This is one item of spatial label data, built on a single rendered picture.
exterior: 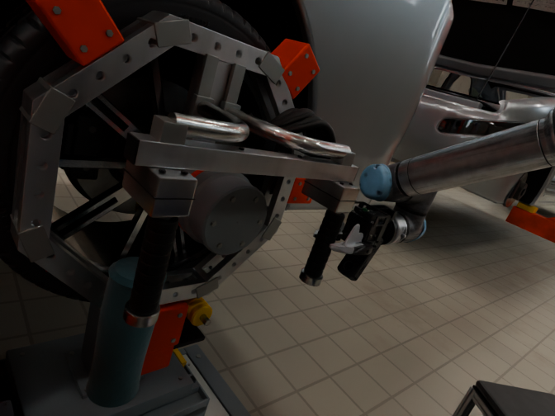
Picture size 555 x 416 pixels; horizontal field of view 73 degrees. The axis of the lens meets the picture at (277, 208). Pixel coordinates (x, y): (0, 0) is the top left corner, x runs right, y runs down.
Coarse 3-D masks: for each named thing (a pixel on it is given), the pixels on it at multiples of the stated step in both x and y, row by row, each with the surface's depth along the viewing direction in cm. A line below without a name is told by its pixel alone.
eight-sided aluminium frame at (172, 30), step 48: (144, 48) 54; (192, 48) 59; (240, 48) 64; (48, 96) 49; (96, 96) 53; (288, 96) 76; (48, 144) 52; (48, 192) 55; (288, 192) 90; (48, 240) 57; (96, 288) 67; (192, 288) 83
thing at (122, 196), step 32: (160, 96) 70; (256, 96) 82; (128, 128) 69; (64, 160) 64; (96, 160) 68; (64, 224) 69; (96, 224) 93; (128, 224) 99; (96, 256) 77; (128, 256) 85; (192, 256) 90
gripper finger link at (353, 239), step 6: (354, 228) 69; (354, 234) 70; (360, 234) 72; (348, 240) 69; (354, 240) 72; (360, 240) 74; (330, 246) 68; (336, 246) 68; (342, 246) 69; (348, 246) 70; (354, 246) 71; (342, 252) 70; (348, 252) 70
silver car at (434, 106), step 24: (432, 96) 281; (456, 96) 280; (480, 96) 581; (504, 96) 575; (552, 96) 314; (432, 120) 272; (456, 120) 264; (480, 120) 259; (504, 120) 257; (528, 120) 257; (408, 144) 284; (432, 144) 273; (552, 168) 319; (480, 192) 273; (504, 192) 275; (528, 192) 337; (552, 192) 360
